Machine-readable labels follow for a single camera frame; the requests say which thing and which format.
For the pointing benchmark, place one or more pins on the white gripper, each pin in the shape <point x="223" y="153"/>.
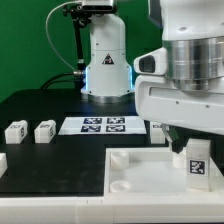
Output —
<point x="156" y="99"/>

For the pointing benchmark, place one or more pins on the white square tabletop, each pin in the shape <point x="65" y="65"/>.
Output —
<point x="149" y="171"/>

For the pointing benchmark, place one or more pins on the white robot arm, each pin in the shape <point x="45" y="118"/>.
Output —
<point x="180" y="84"/>

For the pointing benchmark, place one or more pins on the white L-shaped obstacle fence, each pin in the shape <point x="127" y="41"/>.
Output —
<point x="73" y="210"/>

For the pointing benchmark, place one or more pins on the white sheet with fiducial tags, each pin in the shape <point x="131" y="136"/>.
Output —
<point x="102" y="125"/>

